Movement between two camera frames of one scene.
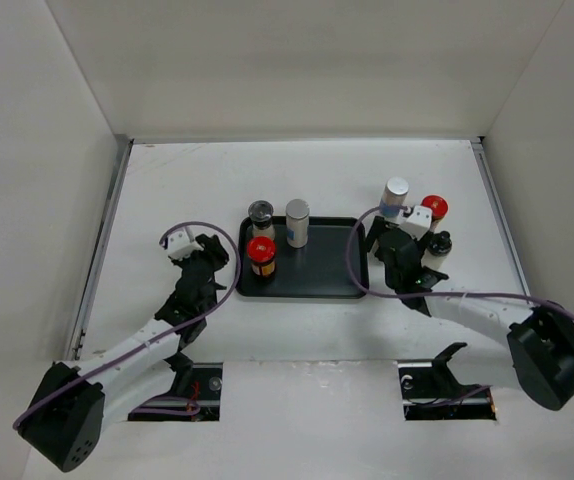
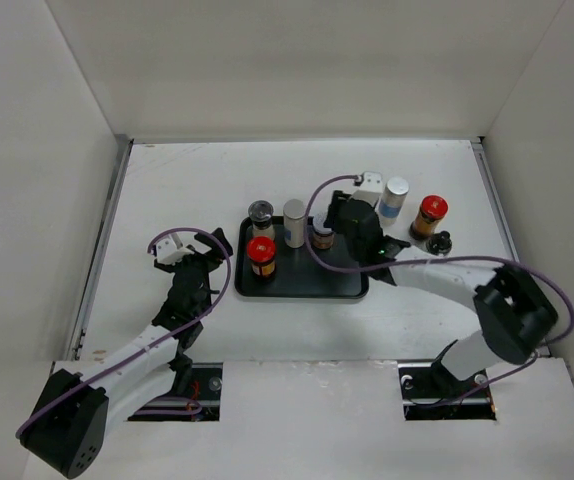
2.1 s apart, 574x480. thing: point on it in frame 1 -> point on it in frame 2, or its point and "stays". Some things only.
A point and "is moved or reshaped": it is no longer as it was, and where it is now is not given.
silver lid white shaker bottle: (297, 214) stays
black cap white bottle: (438, 246) stays
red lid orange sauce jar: (439, 206) is moved or reshaped
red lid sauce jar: (261, 253) stays
